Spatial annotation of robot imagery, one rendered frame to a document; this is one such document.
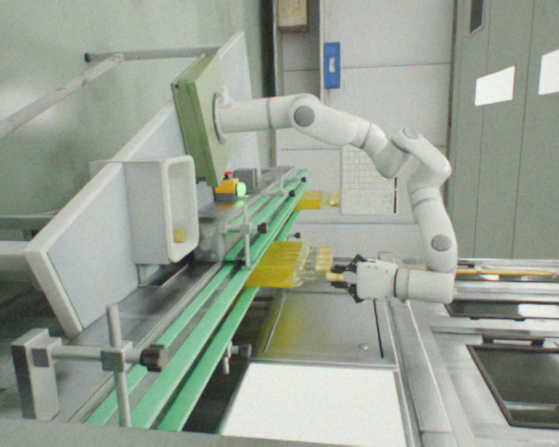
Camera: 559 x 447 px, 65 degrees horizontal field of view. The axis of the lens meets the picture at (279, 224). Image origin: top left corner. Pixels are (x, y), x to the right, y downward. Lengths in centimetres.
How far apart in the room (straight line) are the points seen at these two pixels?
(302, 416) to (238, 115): 86
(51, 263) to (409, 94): 660
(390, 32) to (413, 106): 112
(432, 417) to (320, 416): 20
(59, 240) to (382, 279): 74
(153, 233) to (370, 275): 54
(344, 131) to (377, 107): 580
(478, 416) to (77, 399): 73
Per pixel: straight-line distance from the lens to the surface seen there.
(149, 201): 96
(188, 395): 79
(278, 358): 104
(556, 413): 109
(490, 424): 100
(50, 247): 78
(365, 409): 90
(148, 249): 98
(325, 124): 125
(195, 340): 79
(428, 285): 112
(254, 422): 87
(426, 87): 714
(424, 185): 128
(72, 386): 69
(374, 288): 115
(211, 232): 112
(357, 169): 705
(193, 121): 125
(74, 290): 83
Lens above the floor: 121
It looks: 9 degrees down
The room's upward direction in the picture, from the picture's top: 90 degrees clockwise
